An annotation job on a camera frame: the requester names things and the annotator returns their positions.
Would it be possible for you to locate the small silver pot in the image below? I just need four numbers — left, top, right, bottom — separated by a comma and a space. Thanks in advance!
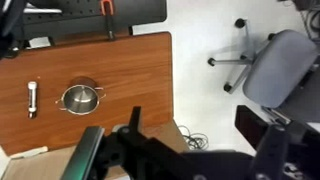
54, 84, 107, 116

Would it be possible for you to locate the white black dry-erase marker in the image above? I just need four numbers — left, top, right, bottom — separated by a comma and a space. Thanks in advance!
27, 80, 39, 120

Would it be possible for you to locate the black cable coil on floor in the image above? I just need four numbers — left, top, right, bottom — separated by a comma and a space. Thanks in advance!
178, 124, 210, 151

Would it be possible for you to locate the orange black clamp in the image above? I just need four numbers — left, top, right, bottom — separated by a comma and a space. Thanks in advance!
99, 0, 118, 42

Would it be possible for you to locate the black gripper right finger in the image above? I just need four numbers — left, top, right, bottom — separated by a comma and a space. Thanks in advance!
234, 104, 291, 162

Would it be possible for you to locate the white tape strip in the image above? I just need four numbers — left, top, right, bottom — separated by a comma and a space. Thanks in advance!
9, 145, 50, 160

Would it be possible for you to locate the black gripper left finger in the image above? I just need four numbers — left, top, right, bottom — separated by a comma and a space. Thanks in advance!
117, 105, 148, 141

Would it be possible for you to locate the grey office chair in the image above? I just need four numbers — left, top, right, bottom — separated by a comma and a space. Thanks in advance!
207, 18, 320, 123

